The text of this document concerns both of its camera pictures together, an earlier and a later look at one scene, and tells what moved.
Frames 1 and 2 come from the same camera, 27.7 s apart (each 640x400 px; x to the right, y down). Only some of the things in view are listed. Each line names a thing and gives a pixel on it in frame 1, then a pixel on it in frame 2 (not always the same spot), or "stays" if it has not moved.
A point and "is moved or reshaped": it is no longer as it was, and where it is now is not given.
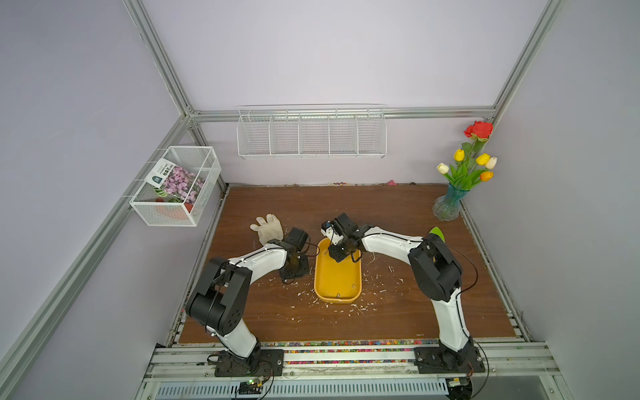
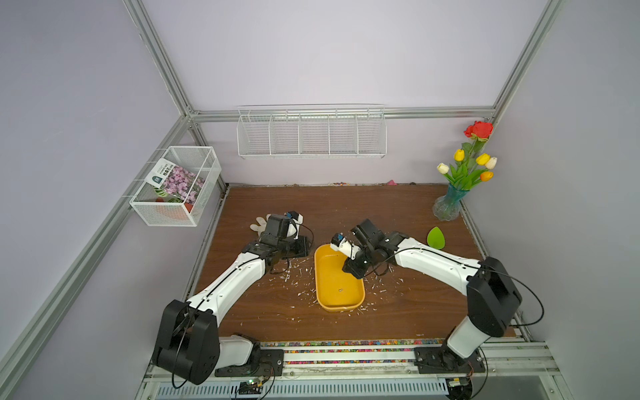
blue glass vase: [446, 207] stays
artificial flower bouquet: [470, 166] stays
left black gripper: [303, 258] to [302, 247]
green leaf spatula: [436, 230] stays
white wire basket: [177, 187] stays
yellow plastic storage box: [336, 282] is moved or reshaped
